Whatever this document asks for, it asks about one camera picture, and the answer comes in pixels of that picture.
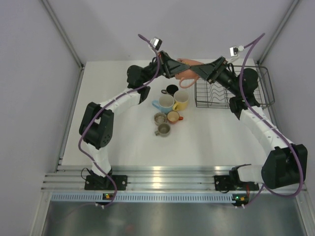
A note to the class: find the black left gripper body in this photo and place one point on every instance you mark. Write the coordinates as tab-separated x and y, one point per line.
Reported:
152	69

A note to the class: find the yellow ceramic mug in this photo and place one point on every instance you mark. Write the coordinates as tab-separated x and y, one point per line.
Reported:
181	100

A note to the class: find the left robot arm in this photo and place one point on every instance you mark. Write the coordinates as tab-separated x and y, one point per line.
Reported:
96	127

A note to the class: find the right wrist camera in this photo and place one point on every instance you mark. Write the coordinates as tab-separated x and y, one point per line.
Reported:
235	50

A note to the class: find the pink ceramic mug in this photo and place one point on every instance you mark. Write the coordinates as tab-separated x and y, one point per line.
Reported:
188	74

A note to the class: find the grey-brown stoneware cup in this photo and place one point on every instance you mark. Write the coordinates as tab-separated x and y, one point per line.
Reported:
163	130

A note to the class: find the perforated cable duct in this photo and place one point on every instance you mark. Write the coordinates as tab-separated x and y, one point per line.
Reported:
146	197

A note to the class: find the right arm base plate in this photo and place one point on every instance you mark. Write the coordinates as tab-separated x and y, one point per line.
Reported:
226	183

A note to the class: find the light blue ceramic mug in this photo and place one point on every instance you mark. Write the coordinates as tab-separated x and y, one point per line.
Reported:
164	104

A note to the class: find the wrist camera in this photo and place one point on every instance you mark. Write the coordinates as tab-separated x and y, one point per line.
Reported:
235	50
155	43

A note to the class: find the fluted beige small cup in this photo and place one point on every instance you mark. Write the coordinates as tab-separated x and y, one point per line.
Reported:
160	118

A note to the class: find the aluminium mounting rail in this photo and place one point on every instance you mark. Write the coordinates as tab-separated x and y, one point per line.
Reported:
173	179

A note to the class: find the grey wire dish rack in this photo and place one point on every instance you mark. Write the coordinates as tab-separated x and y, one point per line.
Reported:
208	95

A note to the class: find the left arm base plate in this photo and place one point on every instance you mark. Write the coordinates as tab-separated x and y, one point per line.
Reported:
94	182

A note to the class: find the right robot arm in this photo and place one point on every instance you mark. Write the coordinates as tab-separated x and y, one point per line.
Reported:
285	162

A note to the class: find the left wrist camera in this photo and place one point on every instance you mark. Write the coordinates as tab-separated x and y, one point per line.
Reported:
155	43

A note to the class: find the dark brown mug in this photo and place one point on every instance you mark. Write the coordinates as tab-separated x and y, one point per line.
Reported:
170	90

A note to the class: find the small orange cup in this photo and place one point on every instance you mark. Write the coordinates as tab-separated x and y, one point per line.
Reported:
173	117

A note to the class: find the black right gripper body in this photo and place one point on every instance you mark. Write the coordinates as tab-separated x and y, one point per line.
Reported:
223	77

